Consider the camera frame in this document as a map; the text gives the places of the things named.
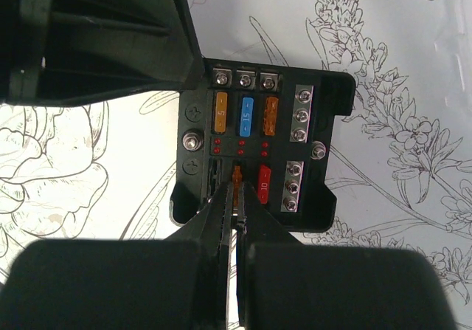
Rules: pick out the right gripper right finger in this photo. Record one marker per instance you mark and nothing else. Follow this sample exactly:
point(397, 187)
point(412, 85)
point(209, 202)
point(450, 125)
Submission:
point(285, 284)

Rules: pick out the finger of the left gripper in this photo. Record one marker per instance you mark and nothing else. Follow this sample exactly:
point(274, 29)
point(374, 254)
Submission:
point(77, 52)

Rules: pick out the black fuse box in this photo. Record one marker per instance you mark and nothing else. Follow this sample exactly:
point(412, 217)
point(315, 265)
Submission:
point(250, 115)

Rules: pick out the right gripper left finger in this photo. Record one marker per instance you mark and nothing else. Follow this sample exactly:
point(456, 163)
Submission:
point(179, 282)

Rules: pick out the clear plastic fuse box cover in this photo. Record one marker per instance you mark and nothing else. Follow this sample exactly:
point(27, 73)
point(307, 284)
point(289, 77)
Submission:
point(454, 41)

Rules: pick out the floral patterned table mat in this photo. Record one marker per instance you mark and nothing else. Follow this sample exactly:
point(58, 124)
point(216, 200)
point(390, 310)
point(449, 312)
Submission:
point(400, 165)

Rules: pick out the red blade fuse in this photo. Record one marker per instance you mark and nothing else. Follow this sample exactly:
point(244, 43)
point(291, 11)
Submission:
point(263, 184)

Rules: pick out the orange blade fuse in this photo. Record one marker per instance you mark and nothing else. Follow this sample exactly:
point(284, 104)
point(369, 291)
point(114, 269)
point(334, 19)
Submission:
point(237, 178)

